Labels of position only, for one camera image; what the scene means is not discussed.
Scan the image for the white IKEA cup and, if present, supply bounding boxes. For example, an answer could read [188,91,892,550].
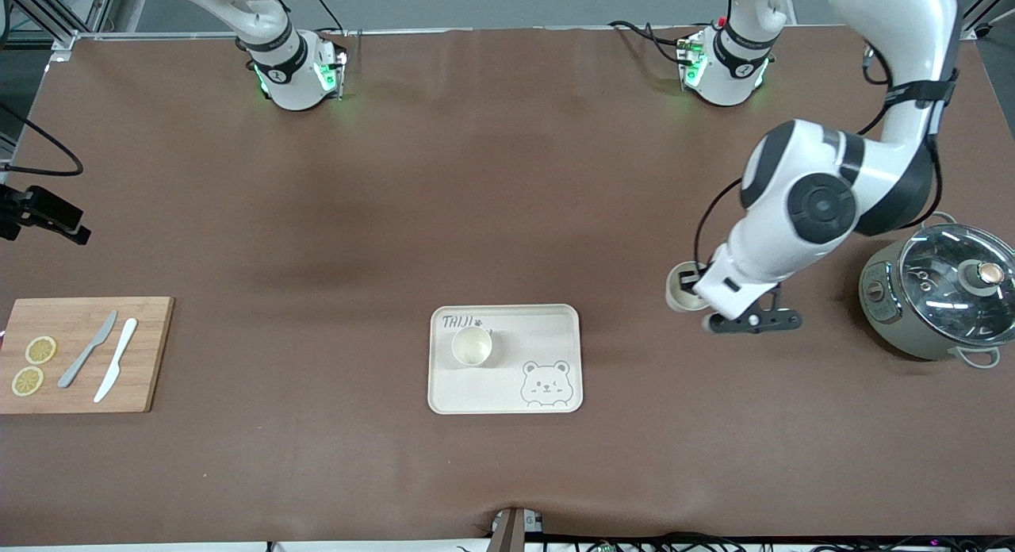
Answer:
[451,326,494,368]
[665,261,712,312]

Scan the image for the grey plastic knife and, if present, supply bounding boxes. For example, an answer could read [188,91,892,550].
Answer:
[57,310,119,389]

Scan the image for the white plastic knife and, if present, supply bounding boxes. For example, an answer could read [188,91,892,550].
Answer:
[93,317,139,404]

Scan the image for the bamboo cutting board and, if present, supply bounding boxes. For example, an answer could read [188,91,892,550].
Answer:
[0,297,175,415]

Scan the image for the grey-green electric pot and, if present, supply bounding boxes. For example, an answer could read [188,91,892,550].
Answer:
[859,213,1015,369]

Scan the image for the glass pot lid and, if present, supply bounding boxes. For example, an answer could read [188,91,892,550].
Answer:
[898,224,1015,345]

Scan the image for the cream tray with bear print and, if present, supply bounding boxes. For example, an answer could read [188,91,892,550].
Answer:
[428,304,584,416]

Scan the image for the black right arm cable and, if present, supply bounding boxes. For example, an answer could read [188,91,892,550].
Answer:
[0,104,84,177]

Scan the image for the aluminium frame struts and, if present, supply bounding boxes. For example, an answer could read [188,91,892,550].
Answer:
[16,0,120,49]

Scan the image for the black left arm base cable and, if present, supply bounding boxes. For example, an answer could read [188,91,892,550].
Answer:
[608,19,692,67]

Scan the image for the grey metal bracket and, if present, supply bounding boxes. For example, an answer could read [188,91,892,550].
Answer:
[488,507,546,552]

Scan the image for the thin black right base cable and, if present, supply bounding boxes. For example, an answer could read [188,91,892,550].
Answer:
[304,0,350,36]

